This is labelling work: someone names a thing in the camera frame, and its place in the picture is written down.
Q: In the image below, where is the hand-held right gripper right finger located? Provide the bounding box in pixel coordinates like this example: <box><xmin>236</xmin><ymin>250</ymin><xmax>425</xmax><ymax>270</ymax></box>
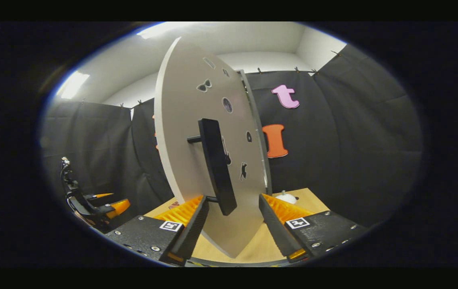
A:
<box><xmin>259</xmin><ymin>193</ymin><xmax>370</xmax><ymax>262</ymax></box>

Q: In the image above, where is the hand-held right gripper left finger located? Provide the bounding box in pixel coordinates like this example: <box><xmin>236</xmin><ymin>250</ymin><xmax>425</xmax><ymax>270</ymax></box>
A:
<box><xmin>107</xmin><ymin>195</ymin><xmax>210</xmax><ymax>266</ymax></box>

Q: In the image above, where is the black cabinet door handle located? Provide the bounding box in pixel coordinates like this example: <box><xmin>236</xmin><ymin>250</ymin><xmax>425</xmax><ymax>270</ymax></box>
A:
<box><xmin>187</xmin><ymin>118</ymin><xmax>237</xmax><ymax>216</ymax></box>

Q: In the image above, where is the beige cabinet door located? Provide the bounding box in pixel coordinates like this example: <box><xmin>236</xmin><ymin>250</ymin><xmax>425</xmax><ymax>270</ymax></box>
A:
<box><xmin>154</xmin><ymin>37</ymin><xmax>272</xmax><ymax>258</ymax></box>

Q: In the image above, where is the grey cabinet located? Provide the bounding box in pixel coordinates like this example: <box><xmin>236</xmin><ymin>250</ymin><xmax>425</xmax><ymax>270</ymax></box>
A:
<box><xmin>235</xmin><ymin>69</ymin><xmax>273</xmax><ymax>197</ymax></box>

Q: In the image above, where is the white round object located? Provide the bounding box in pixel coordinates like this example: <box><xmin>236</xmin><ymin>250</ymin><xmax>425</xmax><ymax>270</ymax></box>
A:
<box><xmin>275</xmin><ymin>190</ymin><xmax>298</xmax><ymax>204</ymax></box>

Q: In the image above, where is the ceiling light panel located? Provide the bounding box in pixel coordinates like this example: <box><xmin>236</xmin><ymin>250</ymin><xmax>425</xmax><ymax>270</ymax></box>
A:
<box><xmin>57</xmin><ymin>71</ymin><xmax>90</xmax><ymax>100</ymax></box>

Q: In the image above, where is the black backdrop cloth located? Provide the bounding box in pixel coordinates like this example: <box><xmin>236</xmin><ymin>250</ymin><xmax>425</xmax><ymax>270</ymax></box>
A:
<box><xmin>40</xmin><ymin>44</ymin><xmax>424</xmax><ymax>227</ymax></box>

